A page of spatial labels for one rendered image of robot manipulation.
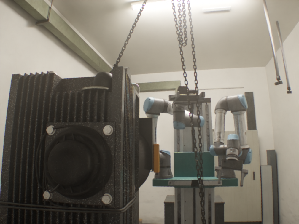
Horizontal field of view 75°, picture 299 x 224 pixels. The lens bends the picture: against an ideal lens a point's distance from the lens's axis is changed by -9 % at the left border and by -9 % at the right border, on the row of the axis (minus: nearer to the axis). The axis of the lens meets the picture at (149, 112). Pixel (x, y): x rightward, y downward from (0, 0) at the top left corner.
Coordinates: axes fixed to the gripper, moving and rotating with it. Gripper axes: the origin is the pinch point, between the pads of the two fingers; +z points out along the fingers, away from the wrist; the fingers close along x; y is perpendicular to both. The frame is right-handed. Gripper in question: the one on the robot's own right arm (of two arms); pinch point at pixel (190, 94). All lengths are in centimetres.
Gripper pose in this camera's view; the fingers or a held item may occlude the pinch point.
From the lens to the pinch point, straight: 112.9
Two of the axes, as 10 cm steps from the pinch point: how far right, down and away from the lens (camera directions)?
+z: 1.0, -1.6, -9.8
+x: -9.9, 0.1, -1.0
